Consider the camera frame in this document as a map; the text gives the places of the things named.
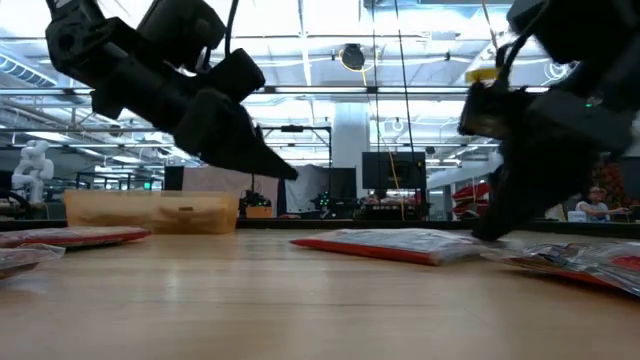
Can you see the large black screen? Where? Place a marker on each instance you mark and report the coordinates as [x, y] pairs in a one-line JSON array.
[[345, 182]]

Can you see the white hanging cloth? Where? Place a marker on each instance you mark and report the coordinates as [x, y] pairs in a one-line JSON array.
[[305, 190]]

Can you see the black table edge rail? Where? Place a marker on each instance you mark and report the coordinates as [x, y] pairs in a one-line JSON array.
[[575, 227]]

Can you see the orange box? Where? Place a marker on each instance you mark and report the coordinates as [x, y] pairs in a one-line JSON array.
[[259, 212]]

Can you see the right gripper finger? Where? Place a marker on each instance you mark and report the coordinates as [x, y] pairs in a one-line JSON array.
[[515, 175], [560, 175]]

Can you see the white humanoid robot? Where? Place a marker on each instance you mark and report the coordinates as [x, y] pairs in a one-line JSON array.
[[32, 170]]

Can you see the black machine green lights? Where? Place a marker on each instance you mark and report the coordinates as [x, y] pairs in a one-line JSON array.
[[325, 202]]

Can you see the red patterned fabric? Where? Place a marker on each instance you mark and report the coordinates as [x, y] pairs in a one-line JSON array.
[[607, 177]]

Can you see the white building pillar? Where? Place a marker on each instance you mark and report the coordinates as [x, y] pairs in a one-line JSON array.
[[352, 145]]

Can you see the red storage bins rack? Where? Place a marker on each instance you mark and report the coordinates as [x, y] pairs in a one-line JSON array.
[[465, 195]]

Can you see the red popcorn bag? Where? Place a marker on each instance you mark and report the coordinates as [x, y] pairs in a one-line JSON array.
[[25, 257], [75, 236], [390, 245], [575, 262]]

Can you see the beige hanging cloth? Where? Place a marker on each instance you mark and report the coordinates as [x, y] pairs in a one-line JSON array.
[[220, 182]]

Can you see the translucent yellow plastic basket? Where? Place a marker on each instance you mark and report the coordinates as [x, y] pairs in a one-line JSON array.
[[150, 210]]

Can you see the seated person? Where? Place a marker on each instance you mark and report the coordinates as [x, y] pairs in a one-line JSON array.
[[597, 207]]

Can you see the small black robot arm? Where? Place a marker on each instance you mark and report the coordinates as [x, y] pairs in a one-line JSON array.
[[255, 199]]

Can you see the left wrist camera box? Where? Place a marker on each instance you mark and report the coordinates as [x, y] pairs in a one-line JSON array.
[[180, 25]]

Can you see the black camera frame rig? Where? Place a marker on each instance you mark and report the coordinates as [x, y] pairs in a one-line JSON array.
[[292, 128]]

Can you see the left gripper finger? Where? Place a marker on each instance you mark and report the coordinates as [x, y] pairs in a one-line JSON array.
[[215, 150], [230, 125]]

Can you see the black cart with goods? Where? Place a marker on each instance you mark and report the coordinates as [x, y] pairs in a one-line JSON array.
[[395, 210]]

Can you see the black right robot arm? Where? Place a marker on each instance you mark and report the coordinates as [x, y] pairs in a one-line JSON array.
[[590, 40]]

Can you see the small black panel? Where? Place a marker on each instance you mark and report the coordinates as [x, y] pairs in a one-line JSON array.
[[173, 178]]

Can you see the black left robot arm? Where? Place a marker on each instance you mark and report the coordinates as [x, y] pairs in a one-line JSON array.
[[75, 40]]

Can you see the black monitor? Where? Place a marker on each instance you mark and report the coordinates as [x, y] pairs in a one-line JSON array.
[[395, 170]]

